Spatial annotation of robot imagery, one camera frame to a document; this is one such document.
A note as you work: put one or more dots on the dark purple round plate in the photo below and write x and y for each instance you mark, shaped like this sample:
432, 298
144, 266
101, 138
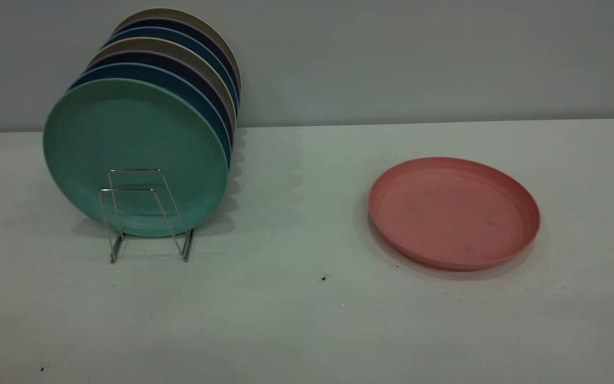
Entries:
182, 25
147, 57

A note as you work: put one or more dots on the blue round plate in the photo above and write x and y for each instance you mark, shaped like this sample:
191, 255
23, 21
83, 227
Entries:
136, 71
168, 33

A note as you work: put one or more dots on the pink round plate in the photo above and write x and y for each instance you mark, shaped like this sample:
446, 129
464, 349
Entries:
451, 213

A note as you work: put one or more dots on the beige round plate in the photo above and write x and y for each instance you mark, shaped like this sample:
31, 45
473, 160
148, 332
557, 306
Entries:
152, 44
168, 12

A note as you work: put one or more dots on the green round plate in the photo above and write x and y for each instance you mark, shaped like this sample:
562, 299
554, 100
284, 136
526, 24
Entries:
126, 133

